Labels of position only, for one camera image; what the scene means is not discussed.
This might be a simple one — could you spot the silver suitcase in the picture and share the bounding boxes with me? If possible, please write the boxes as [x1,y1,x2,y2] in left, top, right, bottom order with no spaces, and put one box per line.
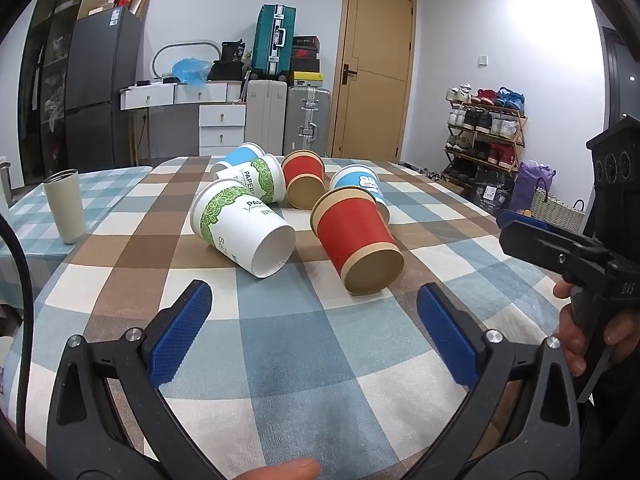
[285,86,333,157]

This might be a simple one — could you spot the white vanity desk with drawers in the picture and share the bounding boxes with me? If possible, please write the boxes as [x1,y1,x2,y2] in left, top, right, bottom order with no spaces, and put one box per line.
[119,81,247,157]

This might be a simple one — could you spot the dark glass-door cabinet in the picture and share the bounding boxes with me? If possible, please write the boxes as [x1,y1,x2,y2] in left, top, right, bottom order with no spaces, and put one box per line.
[17,0,96,181]

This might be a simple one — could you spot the blue and white paper cup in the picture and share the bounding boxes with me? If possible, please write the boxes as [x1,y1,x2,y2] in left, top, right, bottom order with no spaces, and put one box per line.
[209,142,266,178]

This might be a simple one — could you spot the black and red shoebox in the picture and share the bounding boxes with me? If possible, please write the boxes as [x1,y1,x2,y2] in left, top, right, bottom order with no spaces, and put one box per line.
[291,36,321,60]

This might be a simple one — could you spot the black shopping bag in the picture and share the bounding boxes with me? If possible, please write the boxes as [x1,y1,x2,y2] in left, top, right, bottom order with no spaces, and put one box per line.
[472,166,516,211]

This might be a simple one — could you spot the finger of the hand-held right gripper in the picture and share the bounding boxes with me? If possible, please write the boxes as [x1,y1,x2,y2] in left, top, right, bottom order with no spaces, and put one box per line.
[499,221,618,286]
[496,208,601,248]

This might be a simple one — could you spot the shoe rack with shoes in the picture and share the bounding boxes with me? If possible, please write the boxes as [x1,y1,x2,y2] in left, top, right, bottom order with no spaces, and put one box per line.
[445,84,526,181]

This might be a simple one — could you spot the black cable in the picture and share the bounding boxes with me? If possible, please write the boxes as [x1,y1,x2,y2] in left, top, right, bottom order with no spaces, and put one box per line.
[0,212,36,441]

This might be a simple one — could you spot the blue paper cup with cartoon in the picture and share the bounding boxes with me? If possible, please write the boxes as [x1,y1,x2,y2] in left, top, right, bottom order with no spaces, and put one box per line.
[329,164,391,225]

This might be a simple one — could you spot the slippers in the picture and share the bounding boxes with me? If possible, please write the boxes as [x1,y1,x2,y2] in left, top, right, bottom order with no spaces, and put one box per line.
[400,161,441,182]

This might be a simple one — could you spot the woven basket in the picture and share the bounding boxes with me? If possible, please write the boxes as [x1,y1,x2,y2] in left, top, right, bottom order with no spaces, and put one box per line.
[529,187,587,233]

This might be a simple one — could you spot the wooden shoe rack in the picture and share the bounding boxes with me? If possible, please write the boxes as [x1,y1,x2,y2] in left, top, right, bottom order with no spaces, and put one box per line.
[444,100,528,191]

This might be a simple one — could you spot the large red paper cup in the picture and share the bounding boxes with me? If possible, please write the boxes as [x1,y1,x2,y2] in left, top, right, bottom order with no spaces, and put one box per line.
[310,186,405,296]

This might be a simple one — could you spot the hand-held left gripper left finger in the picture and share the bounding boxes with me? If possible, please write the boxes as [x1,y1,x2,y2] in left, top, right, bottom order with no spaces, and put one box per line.
[46,280,236,480]

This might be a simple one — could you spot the oval mirror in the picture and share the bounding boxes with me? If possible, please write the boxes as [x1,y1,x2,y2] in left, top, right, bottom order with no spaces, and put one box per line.
[151,40,223,83]

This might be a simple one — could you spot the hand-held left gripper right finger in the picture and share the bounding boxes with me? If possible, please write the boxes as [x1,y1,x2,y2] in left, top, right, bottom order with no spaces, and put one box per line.
[400,282,583,480]

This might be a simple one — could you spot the white suitcase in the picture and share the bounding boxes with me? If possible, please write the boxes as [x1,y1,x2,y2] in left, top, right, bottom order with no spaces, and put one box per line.
[243,79,288,150]

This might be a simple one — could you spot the dark door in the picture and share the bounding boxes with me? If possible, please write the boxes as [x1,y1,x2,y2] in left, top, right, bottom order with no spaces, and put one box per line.
[600,25,640,126]

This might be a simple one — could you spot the grey refrigerator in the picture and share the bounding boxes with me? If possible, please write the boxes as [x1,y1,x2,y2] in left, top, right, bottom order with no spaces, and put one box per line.
[64,6,145,173]

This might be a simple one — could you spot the wooden door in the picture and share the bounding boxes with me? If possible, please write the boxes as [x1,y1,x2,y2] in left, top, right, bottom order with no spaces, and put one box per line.
[331,0,417,163]

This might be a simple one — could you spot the small red paper cup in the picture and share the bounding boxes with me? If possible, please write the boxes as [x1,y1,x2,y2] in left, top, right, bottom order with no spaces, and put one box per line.
[281,150,327,211]

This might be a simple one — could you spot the purple bag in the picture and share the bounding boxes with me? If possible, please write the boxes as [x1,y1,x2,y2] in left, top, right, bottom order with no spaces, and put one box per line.
[510,160,557,213]

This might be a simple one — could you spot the small green leaf paper cup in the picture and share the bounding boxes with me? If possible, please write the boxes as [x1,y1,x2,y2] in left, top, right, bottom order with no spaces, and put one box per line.
[214,154,287,206]

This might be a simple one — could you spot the white insulated tumbler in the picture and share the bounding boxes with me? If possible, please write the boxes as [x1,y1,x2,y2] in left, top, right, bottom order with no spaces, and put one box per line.
[42,169,87,245]

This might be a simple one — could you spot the teal suitcase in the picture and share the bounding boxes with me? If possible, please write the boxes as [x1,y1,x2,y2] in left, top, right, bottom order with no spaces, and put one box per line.
[251,4,297,81]

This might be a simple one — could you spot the blue plastic bag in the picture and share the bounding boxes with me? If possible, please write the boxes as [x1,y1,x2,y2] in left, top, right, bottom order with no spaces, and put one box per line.
[171,57,213,87]

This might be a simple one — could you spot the large green leaf paper cup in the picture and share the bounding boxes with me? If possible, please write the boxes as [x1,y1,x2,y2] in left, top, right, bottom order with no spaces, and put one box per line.
[190,178,297,279]

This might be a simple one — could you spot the light blue checkered tablecloth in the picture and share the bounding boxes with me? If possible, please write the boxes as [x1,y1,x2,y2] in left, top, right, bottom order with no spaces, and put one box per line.
[0,165,153,306]

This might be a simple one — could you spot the person's left hand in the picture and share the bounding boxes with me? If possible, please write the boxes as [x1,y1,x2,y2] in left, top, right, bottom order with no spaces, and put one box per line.
[234,458,321,480]

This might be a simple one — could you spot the person's right hand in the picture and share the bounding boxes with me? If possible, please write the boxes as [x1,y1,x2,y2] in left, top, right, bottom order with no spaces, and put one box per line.
[552,280,640,376]

